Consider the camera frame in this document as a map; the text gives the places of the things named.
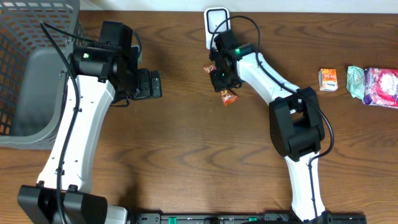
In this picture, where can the grey plastic mesh basket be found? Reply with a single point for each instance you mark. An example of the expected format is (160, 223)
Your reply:
(33, 76)

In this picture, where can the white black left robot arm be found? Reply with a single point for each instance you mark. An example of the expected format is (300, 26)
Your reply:
(101, 74)

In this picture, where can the red purple snack packet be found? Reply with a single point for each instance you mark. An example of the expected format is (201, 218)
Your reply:
(380, 87)

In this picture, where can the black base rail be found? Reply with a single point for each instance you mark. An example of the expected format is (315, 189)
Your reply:
(272, 217)

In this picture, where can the teal snack wrapper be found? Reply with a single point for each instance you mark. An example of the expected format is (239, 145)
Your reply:
(355, 82)

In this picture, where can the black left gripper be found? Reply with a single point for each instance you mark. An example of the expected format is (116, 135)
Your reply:
(155, 84)

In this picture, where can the white barcode scanner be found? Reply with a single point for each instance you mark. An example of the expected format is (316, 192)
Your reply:
(213, 17)

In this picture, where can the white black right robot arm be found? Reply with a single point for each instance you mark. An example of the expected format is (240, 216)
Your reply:
(296, 127)

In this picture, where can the small orange carton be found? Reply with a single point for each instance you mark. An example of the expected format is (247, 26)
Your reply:
(327, 79)

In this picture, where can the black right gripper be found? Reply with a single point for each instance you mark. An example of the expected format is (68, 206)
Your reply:
(218, 85)

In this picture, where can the orange red snack sachet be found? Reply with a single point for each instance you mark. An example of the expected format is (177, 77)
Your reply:
(228, 96)

